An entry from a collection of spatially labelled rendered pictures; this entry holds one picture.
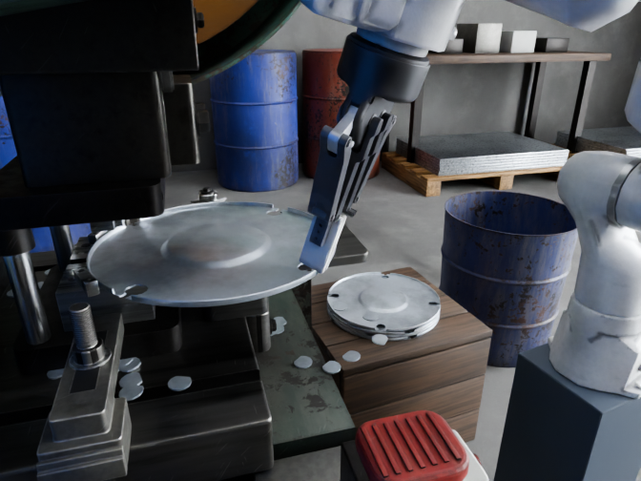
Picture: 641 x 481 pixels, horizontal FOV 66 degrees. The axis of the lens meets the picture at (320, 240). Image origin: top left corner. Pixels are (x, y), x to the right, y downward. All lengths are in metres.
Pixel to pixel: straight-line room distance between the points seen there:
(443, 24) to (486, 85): 4.24
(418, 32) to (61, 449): 0.41
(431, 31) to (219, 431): 0.37
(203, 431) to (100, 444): 0.08
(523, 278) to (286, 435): 1.16
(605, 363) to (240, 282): 0.67
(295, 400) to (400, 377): 0.63
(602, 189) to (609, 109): 4.67
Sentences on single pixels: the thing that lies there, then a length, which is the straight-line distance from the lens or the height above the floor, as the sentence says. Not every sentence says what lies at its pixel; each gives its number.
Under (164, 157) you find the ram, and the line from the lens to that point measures 0.50.
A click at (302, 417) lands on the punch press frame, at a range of 0.55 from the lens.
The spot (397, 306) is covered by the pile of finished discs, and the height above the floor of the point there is 0.38.
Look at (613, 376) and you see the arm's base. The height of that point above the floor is 0.48.
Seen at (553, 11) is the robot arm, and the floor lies 1.04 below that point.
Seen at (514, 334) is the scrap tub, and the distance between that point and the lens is 1.70.
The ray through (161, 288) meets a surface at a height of 0.78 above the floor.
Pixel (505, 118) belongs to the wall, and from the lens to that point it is 4.83.
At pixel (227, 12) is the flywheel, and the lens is 0.90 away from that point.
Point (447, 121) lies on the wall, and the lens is 4.52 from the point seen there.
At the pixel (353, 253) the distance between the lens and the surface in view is 0.58.
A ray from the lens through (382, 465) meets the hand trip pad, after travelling 0.36.
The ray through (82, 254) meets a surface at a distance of 0.64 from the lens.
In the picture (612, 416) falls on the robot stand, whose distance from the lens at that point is 1.00.
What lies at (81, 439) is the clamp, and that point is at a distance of 0.45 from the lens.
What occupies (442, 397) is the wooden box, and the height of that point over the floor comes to 0.19.
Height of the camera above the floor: 1.02
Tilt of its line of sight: 23 degrees down
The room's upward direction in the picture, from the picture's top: straight up
